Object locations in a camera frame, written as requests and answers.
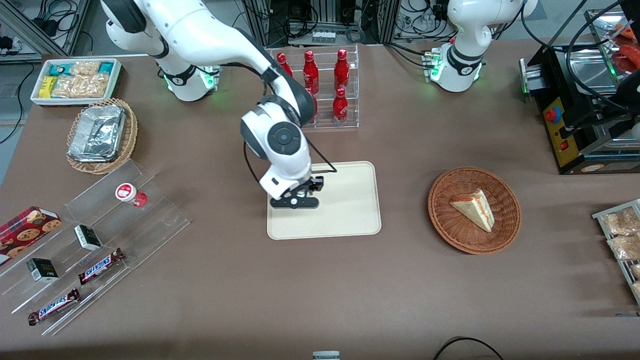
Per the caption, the clear cracker bag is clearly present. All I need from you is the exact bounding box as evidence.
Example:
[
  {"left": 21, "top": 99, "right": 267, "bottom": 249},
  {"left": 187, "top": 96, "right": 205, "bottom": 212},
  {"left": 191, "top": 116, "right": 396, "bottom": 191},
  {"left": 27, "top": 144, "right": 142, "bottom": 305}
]
[
  {"left": 51, "top": 74, "right": 110, "bottom": 98},
  {"left": 70, "top": 61, "right": 101, "bottom": 77}
]

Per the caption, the small black box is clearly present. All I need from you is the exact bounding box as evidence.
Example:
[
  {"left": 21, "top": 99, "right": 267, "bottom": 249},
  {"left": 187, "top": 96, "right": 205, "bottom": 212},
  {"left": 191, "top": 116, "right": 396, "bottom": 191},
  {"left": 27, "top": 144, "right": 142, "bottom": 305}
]
[
  {"left": 74, "top": 224, "right": 103, "bottom": 252},
  {"left": 26, "top": 258, "right": 59, "bottom": 283}
]

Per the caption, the black machine with red button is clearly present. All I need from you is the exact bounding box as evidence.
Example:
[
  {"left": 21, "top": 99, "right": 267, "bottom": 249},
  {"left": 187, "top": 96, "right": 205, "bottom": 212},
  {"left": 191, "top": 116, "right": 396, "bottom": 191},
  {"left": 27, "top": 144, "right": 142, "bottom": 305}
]
[{"left": 519, "top": 0, "right": 640, "bottom": 176}]

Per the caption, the aluminium foil container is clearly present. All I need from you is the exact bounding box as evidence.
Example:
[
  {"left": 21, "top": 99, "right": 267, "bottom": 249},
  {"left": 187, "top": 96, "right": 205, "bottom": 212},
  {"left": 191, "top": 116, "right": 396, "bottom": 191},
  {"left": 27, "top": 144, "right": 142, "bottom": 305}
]
[{"left": 67, "top": 104, "right": 127, "bottom": 163}]

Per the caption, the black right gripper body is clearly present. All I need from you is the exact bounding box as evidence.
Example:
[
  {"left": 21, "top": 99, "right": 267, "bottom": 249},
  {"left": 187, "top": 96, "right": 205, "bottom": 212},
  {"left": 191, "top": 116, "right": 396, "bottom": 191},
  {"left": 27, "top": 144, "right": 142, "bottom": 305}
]
[{"left": 278, "top": 175, "right": 325, "bottom": 200}]

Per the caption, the clear snack bag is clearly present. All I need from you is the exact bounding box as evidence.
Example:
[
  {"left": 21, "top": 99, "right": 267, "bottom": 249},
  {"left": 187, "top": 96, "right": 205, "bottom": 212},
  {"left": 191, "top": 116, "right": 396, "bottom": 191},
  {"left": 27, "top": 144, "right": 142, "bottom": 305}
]
[
  {"left": 607, "top": 235, "right": 640, "bottom": 261},
  {"left": 601, "top": 207, "right": 640, "bottom": 237}
]

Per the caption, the triangular sandwich wedge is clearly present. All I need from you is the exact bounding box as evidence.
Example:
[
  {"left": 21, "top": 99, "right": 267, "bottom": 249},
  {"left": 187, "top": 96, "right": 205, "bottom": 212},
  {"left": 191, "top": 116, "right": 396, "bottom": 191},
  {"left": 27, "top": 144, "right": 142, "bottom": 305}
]
[{"left": 449, "top": 188, "right": 496, "bottom": 233}]

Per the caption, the light wicker basket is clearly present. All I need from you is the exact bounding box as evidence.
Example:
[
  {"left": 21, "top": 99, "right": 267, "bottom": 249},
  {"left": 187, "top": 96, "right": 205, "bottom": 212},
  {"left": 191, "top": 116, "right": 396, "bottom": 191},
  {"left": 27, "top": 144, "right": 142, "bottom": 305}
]
[{"left": 66, "top": 97, "right": 139, "bottom": 175}]

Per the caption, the thin black floor cable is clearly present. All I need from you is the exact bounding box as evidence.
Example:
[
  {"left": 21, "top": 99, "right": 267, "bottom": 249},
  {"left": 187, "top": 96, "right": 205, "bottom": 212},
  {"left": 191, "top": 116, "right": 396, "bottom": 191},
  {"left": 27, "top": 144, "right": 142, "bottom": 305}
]
[{"left": 0, "top": 74, "right": 27, "bottom": 146}]

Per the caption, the cream plastic tray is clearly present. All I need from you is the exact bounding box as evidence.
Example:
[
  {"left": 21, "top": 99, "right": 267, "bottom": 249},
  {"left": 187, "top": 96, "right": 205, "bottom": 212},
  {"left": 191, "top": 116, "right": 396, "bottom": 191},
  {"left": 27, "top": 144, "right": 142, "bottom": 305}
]
[{"left": 267, "top": 161, "right": 382, "bottom": 241}]

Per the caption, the tray of packaged snacks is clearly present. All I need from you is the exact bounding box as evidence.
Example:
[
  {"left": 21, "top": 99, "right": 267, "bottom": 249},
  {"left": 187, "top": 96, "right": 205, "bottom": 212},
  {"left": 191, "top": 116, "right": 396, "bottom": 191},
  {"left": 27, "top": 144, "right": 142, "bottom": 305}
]
[{"left": 592, "top": 199, "right": 640, "bottom": 307}]

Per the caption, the clear acrylic stepped stand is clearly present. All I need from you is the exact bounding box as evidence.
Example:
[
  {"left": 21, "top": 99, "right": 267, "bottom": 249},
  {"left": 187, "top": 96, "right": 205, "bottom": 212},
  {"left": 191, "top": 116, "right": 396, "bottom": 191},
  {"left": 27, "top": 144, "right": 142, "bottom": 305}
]
[{"left": 0, "top": 159, "right": 191, "bottom": 337}]

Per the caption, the brown snickers bar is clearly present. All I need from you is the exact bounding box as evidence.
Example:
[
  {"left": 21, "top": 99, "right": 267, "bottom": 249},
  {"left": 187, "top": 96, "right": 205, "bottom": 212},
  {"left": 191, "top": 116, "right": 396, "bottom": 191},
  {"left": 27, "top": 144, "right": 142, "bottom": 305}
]
[
  {"left": 78, "top": 248, "right": 126, "bottom": 286},
  {"left": 27, "top": 288, "right": 81, "bottom": 327}
]

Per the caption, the clear acrylic bottle rack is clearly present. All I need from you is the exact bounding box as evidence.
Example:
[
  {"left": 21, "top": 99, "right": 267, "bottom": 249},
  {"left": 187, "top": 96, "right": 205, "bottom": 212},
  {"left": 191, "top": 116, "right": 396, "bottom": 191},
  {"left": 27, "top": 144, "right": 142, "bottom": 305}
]
[{"left": 269, "top": 44, "right": 360, "bottom": 132}]

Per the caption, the red cookie box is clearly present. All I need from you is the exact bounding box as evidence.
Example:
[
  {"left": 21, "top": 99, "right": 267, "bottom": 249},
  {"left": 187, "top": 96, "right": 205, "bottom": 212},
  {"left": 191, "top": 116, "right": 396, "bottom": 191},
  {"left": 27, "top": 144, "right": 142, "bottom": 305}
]
[{"left": 0, "top": 206, "right": 63, "bottom": 261}]

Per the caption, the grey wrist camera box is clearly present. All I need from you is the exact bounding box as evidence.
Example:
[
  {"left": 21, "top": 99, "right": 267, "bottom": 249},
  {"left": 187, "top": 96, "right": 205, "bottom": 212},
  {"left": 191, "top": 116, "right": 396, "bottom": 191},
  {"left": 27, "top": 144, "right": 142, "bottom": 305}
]
[{"left": 270, "top": 196, "right": 320, "bottom": 209}]

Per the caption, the round brown wicker basket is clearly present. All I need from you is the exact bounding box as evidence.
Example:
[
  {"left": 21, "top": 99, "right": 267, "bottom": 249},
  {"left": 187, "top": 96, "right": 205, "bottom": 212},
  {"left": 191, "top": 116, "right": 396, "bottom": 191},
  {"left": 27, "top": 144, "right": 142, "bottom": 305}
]
[{"left": 427, "top": 166, "right": 522, "bottom": 255}]

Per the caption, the red lid yogurt cup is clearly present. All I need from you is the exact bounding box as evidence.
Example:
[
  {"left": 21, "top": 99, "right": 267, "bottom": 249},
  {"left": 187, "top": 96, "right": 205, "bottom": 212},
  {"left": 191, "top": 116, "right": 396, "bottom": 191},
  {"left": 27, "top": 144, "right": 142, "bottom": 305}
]
[{"left": 115, "top": 183, "right": 148, "bottom": 208}]

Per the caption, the black looped cable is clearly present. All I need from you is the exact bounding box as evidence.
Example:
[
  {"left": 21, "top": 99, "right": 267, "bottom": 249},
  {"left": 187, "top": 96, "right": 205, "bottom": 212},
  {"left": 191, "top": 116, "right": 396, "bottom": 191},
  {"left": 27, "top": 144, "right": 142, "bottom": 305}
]
[{"left": 432, "top": 337, "right": 506, "bottom": 360}]

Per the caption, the white snack tray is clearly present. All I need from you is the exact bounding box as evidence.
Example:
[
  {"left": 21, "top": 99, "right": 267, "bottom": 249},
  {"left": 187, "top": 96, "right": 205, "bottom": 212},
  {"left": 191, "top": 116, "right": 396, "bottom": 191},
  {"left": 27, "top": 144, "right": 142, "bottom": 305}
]
[{"left": 30, "top": 58, "right": 123, "bottom": 107}]

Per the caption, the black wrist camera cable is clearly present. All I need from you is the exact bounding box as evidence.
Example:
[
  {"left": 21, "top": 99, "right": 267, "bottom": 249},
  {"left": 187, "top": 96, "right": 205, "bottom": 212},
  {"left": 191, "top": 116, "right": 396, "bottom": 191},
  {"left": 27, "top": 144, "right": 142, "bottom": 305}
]
[{"left": 304, "top": 137, "right": 338, "bottom": 175}]

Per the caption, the aluminium frame bar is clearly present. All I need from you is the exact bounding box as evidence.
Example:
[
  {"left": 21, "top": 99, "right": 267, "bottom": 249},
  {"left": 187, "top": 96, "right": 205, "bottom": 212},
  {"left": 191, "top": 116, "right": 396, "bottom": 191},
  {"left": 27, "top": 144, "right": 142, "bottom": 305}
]
[{"left": 0, "top": 0, "right": 92, "bottom": 63}]

